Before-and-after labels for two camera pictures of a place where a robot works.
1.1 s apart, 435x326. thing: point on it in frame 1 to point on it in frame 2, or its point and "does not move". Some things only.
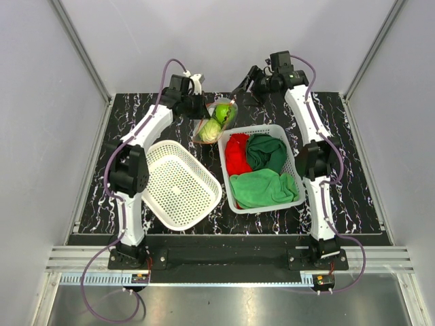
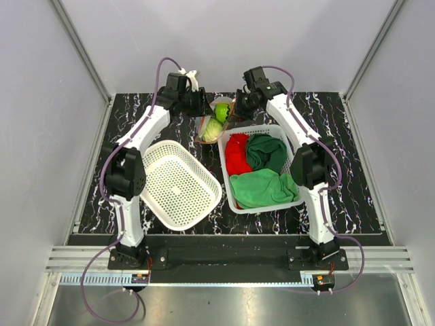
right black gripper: [253, 75] to [238, 111]
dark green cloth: [265, 151] does not move
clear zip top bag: [223, 113] does not move
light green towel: [263, 187] does not move
